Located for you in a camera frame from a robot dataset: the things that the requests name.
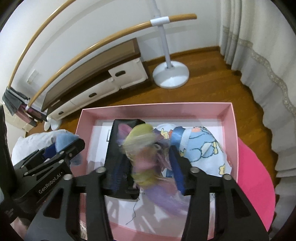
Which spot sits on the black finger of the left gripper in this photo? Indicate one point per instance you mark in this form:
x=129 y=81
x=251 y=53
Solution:
x=39 y=160

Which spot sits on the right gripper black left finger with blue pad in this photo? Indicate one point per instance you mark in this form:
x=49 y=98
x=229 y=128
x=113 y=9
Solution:
x=59 y=216

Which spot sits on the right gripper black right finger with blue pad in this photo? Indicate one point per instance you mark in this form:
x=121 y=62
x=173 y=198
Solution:
x=235 y=216

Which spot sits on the light blue soft ball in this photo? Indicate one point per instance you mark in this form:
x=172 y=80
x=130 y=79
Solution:
x=61 y=142

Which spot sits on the pastel multicolour yarn bundle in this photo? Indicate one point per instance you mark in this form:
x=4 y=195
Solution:
x=148 y=152

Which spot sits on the black rectangular case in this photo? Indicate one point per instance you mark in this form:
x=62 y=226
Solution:
x=119 y=182

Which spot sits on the light blue printed cloth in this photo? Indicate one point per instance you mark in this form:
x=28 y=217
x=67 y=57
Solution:
x=199 y=146

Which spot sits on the grey cushion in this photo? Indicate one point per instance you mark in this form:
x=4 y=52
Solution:
x=25 y=146

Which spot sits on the pink round table cover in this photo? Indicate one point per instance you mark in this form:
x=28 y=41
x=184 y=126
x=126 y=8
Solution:
x=256 y=183

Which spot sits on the grey cloth on bar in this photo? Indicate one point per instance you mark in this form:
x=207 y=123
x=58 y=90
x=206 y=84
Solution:
x=13 y=100

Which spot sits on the brown white tv cabinet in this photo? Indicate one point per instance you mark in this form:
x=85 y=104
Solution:
x=118 y=69

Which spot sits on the white bar stand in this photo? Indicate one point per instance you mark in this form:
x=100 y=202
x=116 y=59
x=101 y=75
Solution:
x=169 y=74

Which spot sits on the upper wooden ballet bar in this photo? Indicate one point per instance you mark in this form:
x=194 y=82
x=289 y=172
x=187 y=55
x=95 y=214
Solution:
x=35 y=35

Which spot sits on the wooden ballet bar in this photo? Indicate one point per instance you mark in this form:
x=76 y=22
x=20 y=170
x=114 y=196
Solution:
x=130 y=30
x=35 y=35

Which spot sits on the white lace-trimmed curtain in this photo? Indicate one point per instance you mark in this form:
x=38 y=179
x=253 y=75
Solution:
x=257 y=40

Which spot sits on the lower wooden ballet bar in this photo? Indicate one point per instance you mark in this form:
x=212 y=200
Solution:
x=130 y=30

